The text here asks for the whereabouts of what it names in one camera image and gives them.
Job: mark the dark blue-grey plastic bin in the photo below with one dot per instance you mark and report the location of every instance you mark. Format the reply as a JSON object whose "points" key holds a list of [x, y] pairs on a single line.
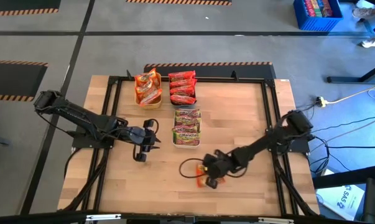
{"points": [[174, 105]]}

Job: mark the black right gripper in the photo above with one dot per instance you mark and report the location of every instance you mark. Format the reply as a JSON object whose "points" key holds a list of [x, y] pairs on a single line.
{"points": [[221, 165]]}

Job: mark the black aluminium table frame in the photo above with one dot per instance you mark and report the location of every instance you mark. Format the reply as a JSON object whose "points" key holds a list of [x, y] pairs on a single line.
{"points": [[221, 80]]}

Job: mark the yellow power plug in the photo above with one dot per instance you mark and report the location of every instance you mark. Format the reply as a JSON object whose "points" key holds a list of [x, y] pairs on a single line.
{"points": [[321, 101]]}

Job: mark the white plastic bin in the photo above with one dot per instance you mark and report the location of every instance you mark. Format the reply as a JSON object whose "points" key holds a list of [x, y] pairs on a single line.
{"points": [[187, 146]]}

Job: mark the yellow plastic bin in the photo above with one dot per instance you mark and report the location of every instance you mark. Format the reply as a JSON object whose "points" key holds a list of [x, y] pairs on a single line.
{"points": [[156, 105]]}

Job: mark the yellow tag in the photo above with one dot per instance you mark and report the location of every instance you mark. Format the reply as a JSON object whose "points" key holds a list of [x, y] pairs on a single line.
{"points": [[206, 169]]}

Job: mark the maroon box in crate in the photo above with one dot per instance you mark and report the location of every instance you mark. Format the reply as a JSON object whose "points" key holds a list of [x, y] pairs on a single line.
{"points": [[327, 8]]}

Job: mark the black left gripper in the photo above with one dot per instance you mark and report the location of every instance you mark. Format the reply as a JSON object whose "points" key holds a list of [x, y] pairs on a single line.
{"points": [[142, 138]]}

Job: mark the white printed cardboard box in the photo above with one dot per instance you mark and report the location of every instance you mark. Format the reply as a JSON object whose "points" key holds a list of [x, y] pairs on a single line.
{"points": [[339, 202]]}

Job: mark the person's shoe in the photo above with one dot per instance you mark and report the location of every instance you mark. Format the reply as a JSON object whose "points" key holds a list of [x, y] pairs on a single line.
{"points": [[373, 42], [364, 12]]}

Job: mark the red box in crate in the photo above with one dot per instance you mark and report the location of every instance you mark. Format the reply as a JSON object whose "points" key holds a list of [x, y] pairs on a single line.
{"points": [[309, 7]]}

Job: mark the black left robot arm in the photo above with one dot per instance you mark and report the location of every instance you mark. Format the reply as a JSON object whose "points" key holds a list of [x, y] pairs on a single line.
{"points": [[81, 119]]}

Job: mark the black mat hazard-striped edge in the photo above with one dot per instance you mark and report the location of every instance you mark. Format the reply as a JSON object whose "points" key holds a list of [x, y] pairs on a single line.
{"points": [[19, 4], [174, 2], [212, 71], [13, 81]]}

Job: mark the black metal beam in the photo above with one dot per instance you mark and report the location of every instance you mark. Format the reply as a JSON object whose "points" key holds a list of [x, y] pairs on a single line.
{"points": [[345, 180]]}

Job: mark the green-yellow box in crate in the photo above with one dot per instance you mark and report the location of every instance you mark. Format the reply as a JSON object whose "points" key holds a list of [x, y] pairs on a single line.
{"points": [[316, 8]]}

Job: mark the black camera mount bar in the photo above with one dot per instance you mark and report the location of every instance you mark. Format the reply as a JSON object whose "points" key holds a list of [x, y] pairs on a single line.
{"points": [[35, 219]]}

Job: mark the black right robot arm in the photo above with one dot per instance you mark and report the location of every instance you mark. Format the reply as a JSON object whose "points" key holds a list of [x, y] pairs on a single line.
{"points": [[268, 140]]}

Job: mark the silver metal bracket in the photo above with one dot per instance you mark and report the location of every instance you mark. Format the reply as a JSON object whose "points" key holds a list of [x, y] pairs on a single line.
{"points": [[103, 216], [275, 220]]}

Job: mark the black desk frame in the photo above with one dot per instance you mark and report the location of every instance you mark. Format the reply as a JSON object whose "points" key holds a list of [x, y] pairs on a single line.
{"points": [[345, 80]]}

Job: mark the blue plastic crate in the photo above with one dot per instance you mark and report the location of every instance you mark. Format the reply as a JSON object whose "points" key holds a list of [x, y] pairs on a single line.
{"points": [[317, 24]]}

